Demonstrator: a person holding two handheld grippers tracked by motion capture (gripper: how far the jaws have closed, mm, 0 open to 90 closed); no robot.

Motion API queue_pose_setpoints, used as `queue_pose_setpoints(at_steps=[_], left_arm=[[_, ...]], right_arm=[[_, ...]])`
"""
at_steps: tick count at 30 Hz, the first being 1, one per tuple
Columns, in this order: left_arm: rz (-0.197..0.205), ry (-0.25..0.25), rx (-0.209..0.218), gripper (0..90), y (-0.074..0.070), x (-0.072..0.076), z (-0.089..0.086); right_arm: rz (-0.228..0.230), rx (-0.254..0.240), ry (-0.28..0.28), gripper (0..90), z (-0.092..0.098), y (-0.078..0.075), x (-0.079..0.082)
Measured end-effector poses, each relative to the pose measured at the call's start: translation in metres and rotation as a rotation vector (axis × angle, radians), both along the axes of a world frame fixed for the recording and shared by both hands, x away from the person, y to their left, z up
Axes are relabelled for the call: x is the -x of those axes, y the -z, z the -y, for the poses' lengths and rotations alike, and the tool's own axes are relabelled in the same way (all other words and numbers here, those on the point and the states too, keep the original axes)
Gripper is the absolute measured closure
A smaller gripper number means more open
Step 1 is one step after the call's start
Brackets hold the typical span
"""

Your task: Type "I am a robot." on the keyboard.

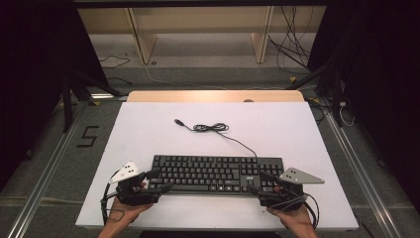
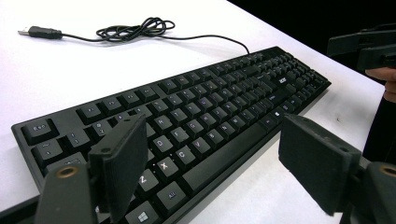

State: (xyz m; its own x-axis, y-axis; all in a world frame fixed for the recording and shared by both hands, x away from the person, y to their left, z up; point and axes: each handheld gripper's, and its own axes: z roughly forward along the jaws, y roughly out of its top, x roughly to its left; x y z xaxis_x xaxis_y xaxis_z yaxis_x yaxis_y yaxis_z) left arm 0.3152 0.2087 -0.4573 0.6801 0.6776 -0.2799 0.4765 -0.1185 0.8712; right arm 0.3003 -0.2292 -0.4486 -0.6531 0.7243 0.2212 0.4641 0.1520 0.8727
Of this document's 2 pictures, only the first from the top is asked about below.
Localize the black computer keyboard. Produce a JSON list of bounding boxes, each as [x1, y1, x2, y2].
[[147, 154, 285, 196]]

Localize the black curtain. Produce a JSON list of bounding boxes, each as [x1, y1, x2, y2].
[[0, 0, 110, 192], [306, 0, 420, 212]]

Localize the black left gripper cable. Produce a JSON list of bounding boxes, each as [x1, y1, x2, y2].
[[100, 170, 126, 226]]

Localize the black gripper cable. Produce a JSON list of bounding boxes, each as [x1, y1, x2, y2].
[[100, 170, 126, 226], [269, 192, 321, 230]]

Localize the white floor cable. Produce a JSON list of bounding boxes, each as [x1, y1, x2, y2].
[[142, 62, 229, 91]]

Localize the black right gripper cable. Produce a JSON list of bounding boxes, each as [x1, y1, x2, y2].
[[269, 192, 321, 230]]

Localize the light wooden shelf unit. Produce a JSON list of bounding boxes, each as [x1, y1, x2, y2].
[[77, 5, 328, 65]]

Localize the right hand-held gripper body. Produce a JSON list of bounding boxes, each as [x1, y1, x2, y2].
[[258, 167, 325, 212]]

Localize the thin black floor cable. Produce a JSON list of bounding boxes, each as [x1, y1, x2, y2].
[[98, 54, 132, 69]]

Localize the person's right hand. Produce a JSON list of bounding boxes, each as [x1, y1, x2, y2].
[[266, 205, 313, 230]]

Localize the black keyboard cable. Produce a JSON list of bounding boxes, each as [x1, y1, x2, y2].
[[173, 118, 259, 159]]

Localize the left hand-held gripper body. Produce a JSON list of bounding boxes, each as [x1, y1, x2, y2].
[[108, 161, 161, 206]]

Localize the person's left hand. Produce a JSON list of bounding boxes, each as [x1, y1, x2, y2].
[[108, 197, 156, 228]]

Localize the bundle of black floor cables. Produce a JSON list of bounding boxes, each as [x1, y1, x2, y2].
[[266, 5, 319, 76]]

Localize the aluminium floor rail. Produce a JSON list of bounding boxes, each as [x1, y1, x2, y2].
[[321, 105, 403, 238], [6, 102, 83, 238]]

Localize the black metal stand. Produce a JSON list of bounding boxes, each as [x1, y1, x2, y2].
[[60, 65, 126, 133], [285, 49, 345, 128]]

